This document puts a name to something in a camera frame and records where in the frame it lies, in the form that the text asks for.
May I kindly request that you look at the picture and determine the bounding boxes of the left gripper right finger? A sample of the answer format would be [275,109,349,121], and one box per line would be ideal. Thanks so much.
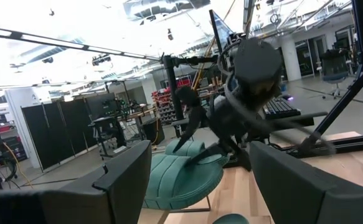
[249,141,363,224]

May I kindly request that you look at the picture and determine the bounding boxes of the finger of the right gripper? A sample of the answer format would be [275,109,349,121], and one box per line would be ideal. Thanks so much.
[184,141,252,172]
[172,85,209,154]

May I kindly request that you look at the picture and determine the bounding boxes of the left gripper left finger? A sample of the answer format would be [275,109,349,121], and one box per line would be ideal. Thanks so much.
[0,139,153,224]

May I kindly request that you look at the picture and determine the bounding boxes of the wooden shelf black metal legs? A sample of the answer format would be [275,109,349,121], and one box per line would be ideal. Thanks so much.
[137,195,212,224]

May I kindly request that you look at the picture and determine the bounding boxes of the red grey bin rack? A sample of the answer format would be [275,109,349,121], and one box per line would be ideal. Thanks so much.
[151,76,194,125]

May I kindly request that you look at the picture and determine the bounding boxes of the black box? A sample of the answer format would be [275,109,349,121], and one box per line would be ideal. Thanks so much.
[141,117,166,146]

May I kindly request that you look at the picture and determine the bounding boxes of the yellow pole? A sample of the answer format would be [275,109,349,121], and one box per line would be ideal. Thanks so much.
[192,37,217,91]

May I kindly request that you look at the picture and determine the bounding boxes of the black backlit keyboard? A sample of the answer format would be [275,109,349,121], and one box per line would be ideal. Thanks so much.
[262,97,303,121]

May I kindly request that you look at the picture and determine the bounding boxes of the black robot workstation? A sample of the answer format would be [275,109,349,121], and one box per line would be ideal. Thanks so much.
[87,98,157,158]

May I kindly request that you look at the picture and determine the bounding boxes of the grey computer desk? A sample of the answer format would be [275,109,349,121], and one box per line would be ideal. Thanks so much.
[171,110,329,131]

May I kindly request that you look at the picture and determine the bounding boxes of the black partition panels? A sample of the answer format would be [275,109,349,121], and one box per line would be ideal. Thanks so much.
[21,92,120,171]

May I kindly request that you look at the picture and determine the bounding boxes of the computer monitor blue screen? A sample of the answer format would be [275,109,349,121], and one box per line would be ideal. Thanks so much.
[208,9,235,62]

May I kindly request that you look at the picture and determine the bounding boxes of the black ceiling spotlight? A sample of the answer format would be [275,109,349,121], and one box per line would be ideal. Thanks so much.
[91,54,112,67]

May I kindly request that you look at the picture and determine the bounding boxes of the grey office chair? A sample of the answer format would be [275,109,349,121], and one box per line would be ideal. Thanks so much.
[316,49,351,100]

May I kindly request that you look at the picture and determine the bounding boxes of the yellow cable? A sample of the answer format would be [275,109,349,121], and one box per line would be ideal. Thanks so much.
[2,141,34,189]

